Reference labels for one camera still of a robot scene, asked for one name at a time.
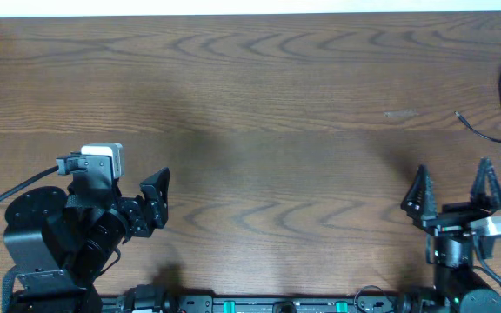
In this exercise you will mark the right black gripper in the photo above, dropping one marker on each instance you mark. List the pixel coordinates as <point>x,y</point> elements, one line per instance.
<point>454,220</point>

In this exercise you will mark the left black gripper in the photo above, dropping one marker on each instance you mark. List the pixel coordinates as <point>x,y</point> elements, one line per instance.
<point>154,203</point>

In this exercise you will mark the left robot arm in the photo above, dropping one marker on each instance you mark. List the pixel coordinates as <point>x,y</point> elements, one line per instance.
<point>60,240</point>

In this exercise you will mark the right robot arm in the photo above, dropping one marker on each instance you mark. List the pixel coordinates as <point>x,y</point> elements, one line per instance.
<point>460,237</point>

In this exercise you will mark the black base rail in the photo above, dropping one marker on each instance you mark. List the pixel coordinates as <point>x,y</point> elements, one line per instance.
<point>159,298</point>

